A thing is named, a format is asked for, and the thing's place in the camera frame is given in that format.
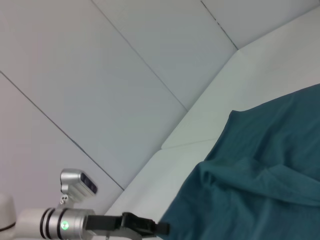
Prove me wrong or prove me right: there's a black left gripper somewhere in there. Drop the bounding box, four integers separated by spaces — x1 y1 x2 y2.
84 211 171 240

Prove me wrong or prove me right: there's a teal blue printed t-shirt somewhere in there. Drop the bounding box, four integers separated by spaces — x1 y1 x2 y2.
159 83 320 240

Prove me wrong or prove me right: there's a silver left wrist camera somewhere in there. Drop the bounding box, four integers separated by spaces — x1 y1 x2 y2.
59 168 99 203

